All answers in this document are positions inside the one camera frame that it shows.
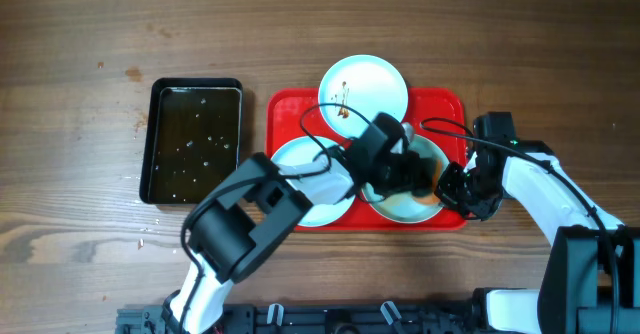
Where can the black water basin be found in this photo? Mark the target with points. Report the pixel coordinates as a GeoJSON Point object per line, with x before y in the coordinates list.
{"type": "Point", "coordinates": [192, 139]}

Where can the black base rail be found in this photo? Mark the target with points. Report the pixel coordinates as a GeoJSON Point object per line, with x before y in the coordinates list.
{"type": "Point", "coordinates": [385, 318]}

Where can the red plastic tray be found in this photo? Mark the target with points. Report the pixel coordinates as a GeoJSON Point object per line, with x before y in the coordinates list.
{"type": "Point", "coordinates": [283, 114]}

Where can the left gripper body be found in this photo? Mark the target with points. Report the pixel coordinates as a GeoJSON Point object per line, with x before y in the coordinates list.
{"type": "Point", "coordinates": [417, 175]}

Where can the white plate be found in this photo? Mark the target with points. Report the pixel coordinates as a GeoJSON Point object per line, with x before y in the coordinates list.
{"type": "Point", "coordinates": [405, 208]}
{"type": "Point", "coordinates": [365, 83]}
{"type": "Point", "coordinates": [327, 191]}

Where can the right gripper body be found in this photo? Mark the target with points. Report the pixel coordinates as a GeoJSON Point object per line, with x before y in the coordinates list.
{"type": "Point", "coordinates": [467, 192]}

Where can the green orange sponge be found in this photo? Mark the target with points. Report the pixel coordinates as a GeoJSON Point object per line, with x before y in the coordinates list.
{"type": "Point", "coordinates": [431, 198]}

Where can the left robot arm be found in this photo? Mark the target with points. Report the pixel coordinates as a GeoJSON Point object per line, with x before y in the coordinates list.
{"type": "Point", "coordinates": [237, 227]}

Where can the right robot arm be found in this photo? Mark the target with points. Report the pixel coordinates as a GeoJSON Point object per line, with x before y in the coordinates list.
{"type": "Point", "coordinates": [591, 280]}

